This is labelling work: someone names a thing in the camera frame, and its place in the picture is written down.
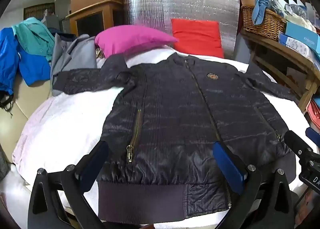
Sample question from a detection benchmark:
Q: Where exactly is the pink pillow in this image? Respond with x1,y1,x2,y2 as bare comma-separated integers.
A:
94,25,178,58

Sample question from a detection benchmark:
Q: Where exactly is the dark lattice screen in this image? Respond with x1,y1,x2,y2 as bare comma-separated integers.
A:
24,3,55,21

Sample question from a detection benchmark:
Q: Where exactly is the wicker basket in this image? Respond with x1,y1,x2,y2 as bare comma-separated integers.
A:
240,5,287,42

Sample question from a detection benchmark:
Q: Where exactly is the wooden side table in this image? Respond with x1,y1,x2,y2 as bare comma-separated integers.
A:
240,29,320,113

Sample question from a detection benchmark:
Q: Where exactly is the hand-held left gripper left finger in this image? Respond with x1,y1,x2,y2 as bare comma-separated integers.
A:
28,140,110,229

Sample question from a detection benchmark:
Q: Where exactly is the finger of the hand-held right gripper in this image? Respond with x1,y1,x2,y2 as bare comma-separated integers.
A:
284,130,314,162
305,128,320,145

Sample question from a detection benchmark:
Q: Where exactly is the teal shirt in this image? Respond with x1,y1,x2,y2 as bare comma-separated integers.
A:
12,17,55,62

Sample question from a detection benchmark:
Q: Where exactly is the silver foil insulation panel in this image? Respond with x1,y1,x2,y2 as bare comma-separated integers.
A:
124,0,240,59

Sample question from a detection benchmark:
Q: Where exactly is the white bundle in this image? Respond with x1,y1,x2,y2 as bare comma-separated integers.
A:
285,4,317,32

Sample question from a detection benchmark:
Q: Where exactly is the blue cardboard box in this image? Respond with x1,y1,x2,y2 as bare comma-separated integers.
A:
285,21,320,53

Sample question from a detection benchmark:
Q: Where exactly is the blue jacket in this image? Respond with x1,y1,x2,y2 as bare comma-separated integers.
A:
0,28,52,94

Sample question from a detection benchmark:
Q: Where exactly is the white printed box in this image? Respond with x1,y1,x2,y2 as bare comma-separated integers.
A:
279,31,320,62

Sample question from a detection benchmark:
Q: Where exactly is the coral red bag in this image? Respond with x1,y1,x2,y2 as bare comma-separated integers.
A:
306,99,320,129

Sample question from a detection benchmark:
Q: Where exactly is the blue cloth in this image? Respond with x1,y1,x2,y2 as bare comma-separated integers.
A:
251,0,285,26

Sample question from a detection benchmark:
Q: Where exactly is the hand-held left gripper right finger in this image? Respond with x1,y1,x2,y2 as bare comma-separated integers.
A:
212,141,295,229

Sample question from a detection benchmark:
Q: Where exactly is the white blanket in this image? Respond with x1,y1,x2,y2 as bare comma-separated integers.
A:
11,44,318,229

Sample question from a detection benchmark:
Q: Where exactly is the beige sofa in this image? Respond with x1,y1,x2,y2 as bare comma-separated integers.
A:
0,79,54,164

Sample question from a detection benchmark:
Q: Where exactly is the red pillow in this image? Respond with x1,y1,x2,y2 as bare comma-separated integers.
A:
171,18,225,58

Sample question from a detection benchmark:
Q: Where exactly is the grey garment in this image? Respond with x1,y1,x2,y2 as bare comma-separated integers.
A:
50,33,98,97

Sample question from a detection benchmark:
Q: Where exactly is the black quilted jacket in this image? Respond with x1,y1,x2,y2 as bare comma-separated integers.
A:
52,53,300,222

